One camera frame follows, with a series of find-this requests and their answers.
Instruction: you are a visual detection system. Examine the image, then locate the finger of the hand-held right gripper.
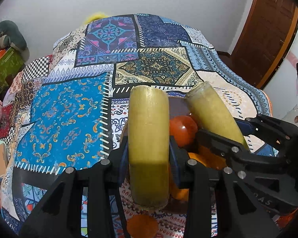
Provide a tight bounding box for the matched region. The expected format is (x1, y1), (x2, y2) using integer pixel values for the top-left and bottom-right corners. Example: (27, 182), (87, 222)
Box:
(236, 115), (298, 145)
(195, 128), (254, 173)

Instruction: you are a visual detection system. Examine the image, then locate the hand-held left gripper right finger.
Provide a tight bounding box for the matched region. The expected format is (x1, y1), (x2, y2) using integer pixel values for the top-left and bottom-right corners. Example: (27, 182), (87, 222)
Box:
(169, 136), (281, 238)

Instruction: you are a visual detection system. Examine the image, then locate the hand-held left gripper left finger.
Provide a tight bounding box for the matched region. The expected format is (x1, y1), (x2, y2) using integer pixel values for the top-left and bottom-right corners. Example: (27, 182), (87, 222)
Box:
(18, 136), (130, 238)

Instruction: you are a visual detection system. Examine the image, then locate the plain orange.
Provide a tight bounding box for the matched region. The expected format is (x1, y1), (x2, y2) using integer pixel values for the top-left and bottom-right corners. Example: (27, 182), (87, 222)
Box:
(199, 145), (227, 170)

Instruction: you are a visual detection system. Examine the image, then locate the red tomato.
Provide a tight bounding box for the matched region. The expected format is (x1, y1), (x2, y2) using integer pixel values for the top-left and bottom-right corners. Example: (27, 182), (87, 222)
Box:
(169, 115), (198, 148)

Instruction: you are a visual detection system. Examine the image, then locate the yellow sugarcane piece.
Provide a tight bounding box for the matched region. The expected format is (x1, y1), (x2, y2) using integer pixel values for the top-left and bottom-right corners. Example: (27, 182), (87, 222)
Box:
(183, 81), (250, 152)
(127, 85), (170, 210)

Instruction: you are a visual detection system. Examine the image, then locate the orange with sticker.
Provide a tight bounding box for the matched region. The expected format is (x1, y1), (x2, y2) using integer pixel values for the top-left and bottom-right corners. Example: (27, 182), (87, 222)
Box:
(167, 152), (208, 201)

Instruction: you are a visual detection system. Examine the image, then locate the purple round plate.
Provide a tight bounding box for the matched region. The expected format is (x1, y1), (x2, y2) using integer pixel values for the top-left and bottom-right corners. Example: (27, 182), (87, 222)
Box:
(120, 95), (229, 215)

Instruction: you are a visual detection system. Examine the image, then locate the small tangerine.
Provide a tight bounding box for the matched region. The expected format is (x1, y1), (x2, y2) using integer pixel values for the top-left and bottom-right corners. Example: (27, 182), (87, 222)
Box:
(127, 214), (159, 238)

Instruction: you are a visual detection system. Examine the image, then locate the blue patchwork blanket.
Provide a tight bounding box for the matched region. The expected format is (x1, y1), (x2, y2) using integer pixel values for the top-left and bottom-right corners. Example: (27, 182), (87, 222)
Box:
(0, 13), (274, 238)

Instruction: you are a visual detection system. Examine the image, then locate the brown wooden door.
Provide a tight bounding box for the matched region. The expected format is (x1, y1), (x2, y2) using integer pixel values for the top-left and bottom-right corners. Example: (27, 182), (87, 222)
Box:
(231, 0), (298, 90)

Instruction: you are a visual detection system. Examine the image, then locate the yellow fluffy item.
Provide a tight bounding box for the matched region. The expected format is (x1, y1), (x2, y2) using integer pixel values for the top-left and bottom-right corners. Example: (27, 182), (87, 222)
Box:
(83, 11), (115, 24)

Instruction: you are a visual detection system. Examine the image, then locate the green storage box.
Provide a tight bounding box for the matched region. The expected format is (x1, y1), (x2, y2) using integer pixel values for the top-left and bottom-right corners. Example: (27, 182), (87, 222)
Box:
(0, 47), (25, 97)

